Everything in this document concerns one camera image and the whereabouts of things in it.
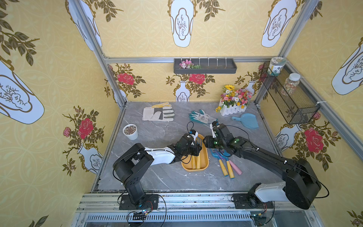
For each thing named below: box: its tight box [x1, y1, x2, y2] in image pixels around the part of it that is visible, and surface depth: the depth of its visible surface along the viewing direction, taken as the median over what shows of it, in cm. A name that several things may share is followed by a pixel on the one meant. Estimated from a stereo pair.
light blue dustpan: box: [231, 113, 260, 129], surface depth 112 cm
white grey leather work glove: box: [142, 102, 175, 122], surface depth 116 cm
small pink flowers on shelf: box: [179, 59, 202, 70], surface depth 89 cm
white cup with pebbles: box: [122, 123, 139, 141], surface depth 97 cm
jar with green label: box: [267, 56, 287, 77], surface depth 87 cm
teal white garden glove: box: [189, 109, 218, 125], surface depth 112 cm
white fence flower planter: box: [215, 84, 253, 116], surface depth 106 cm
